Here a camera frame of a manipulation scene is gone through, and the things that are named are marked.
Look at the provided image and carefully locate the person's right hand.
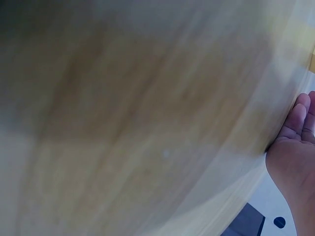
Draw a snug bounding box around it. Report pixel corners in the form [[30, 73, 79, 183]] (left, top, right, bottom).
[[265, 90, 315, 236]]

